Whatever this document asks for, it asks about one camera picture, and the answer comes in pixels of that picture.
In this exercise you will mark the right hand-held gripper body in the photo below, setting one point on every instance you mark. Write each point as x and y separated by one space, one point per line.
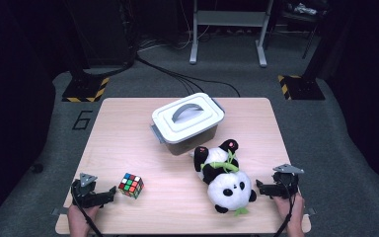
286 186

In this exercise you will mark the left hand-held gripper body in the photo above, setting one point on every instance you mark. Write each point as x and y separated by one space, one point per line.
85 197

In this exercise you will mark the colourful puzzle cube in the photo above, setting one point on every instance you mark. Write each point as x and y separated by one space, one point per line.
131 186

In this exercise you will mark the panda plush toy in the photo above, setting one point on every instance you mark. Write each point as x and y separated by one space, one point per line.
230 188

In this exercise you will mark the clear brown storage box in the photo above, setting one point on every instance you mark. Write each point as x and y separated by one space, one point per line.
194 145

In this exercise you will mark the person's left hand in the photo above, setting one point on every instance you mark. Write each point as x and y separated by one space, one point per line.
79 220

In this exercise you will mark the person's right hand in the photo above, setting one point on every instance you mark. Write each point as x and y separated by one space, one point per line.
296 217

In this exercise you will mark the black striped stand base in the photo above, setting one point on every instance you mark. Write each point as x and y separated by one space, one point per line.
85 89
304 88

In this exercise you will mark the dark curtain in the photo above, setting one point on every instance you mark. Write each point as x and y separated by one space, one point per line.
368 98
13 98

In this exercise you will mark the dark chair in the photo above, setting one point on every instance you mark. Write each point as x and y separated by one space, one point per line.
310 39

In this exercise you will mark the large dark cabinet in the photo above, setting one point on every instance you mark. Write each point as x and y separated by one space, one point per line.
105 33

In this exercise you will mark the white metal stand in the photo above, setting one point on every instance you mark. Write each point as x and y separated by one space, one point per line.
230 18

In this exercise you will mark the crumpled white cloth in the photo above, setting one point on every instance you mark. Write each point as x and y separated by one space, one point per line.
304 9

